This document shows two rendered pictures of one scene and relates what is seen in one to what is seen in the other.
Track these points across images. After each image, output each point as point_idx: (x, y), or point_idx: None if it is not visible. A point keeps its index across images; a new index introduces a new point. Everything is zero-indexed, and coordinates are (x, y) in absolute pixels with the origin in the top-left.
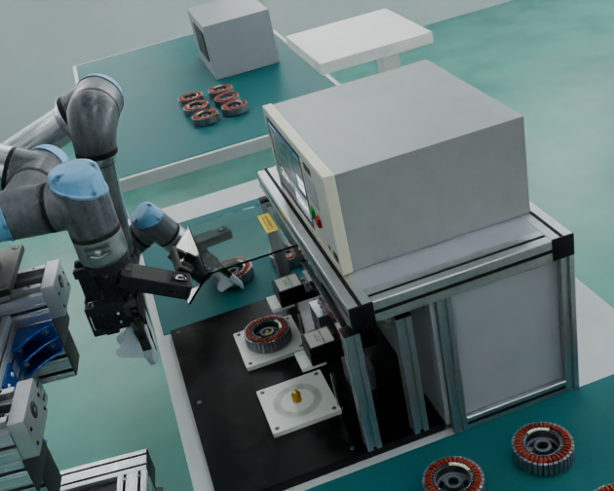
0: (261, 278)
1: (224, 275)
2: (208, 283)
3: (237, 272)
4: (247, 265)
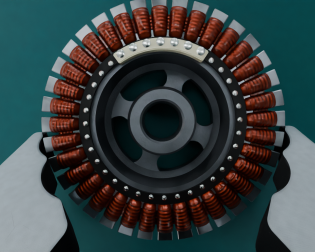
0: (256, 25)
1: (212, 194)
2: (105, 229)
3: (192, 108)
4: (215, 37)
